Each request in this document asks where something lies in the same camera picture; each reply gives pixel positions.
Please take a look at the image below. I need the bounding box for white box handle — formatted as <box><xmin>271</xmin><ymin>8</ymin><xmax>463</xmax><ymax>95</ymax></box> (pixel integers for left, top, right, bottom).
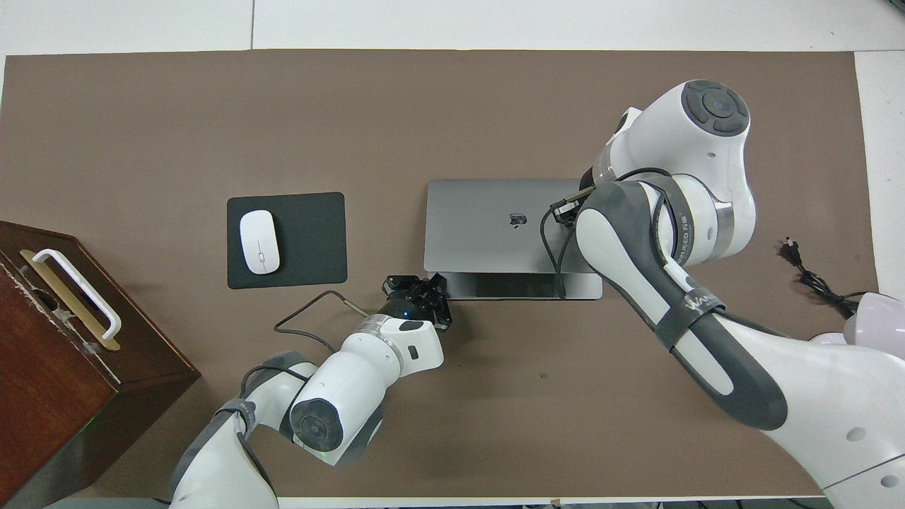
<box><xmin>31</xmin><ymin>248</ymin><xmax>122</xmax><ymax>341</ymax></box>

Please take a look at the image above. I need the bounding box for gold metal handle plate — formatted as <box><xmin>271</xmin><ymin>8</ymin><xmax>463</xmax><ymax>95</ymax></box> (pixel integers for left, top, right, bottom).
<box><xmin>19</xmin><ymin>249</ymin><xmax>121</xmax><ymax>352</ymax></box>

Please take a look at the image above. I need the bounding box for dark brown wooden box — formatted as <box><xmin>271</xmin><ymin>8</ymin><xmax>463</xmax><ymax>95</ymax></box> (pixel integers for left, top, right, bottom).
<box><xmin>0</xmin><ymin>221</ymin><xmax>202</xmax><ymax>507</ymax></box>

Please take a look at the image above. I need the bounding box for black mouse pad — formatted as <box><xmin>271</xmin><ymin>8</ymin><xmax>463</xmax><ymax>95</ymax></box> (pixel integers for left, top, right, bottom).
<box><xmin>226</xmin><ymin>192</ymin><xmax>348</xmax><ymax>290</ymax></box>

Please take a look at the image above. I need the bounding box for white computer mouse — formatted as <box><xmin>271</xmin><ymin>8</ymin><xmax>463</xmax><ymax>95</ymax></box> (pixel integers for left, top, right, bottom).
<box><xmin>239</xmin><ymin>210</ymin><xmax>281</xmax><ymax>275</ymax></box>

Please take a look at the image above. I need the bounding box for grey laptop computer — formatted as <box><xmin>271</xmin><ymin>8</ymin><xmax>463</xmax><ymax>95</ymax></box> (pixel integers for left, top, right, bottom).
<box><xmin>424</xmin><ymin>178</ymin><xmax>604</xmax><ymax>301</ymax></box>

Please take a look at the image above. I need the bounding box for black lamp power cable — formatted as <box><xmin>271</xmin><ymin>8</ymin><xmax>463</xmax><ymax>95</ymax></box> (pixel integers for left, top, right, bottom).
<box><xmin>780</xmin><ymin>239</ymin><xmax>877</xmax><ymax>319</ymax></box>

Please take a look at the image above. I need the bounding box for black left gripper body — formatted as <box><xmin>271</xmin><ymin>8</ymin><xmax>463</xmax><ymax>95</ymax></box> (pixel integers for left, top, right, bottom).
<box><xmin>378</xmin><ymin>286</ymin><xmax>438</xmax><ymax>324</ymax></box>

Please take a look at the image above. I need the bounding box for brown paper table mat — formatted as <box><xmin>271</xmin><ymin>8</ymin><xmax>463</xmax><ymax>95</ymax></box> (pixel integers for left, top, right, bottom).
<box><xmin>0</xmin><ymin>49</ymin><xmax>881</xmax><ymax>499</ymax></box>

